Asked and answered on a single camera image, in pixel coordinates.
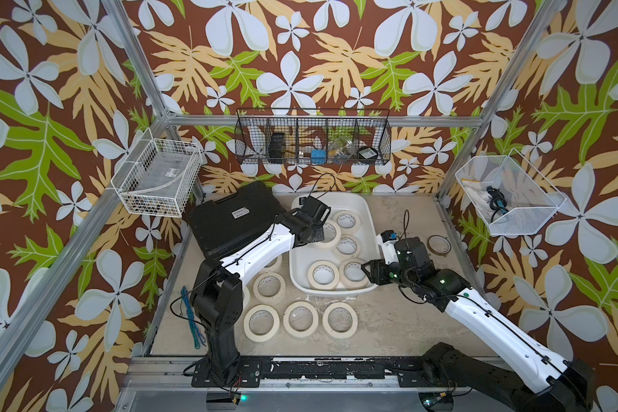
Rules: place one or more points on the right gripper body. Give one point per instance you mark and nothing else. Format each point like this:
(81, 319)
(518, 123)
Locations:
(391, 273)

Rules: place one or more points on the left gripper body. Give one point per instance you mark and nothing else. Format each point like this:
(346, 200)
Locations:
(316, 232)

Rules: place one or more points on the masking tape roll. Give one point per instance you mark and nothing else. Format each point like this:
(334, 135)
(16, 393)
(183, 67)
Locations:
(261, 323)
(323, 275)
(269, 288)
(348, 221)
(301, 319)
(274, 265)
(347, 247)
(340, 320)
(352, 276)
(332, 235)

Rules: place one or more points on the white plastic storage tray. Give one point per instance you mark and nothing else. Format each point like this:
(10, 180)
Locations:
(302, 258)

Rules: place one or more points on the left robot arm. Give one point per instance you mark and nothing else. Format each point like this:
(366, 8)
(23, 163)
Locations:
(217, 295)

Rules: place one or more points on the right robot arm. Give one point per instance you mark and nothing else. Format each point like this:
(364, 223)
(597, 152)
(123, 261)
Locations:
(535, 379)

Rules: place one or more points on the blue box in basket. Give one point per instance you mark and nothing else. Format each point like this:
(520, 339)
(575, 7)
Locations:
(318, 157)

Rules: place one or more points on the black box in basket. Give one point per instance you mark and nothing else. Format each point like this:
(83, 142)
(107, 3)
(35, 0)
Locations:
(276, 149)

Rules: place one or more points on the clear round container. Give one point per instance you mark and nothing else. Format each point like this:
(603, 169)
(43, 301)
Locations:
(342, 150)

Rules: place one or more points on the black plastic tool case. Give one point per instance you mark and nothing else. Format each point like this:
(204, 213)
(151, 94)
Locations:
(224, 226)

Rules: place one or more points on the black square item in basket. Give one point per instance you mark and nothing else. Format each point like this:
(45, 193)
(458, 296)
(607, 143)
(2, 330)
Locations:
(367, 155)

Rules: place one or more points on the white mesh basket right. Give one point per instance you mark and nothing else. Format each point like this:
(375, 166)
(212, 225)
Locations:
(509, 193)

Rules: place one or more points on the black wire basket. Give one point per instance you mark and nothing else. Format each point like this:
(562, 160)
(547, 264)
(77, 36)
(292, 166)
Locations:
(310, 129)

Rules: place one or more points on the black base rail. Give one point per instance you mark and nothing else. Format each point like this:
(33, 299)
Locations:
(252, 371)

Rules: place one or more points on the white wire basket left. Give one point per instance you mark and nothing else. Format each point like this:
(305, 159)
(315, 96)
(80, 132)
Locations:
(157, 176)

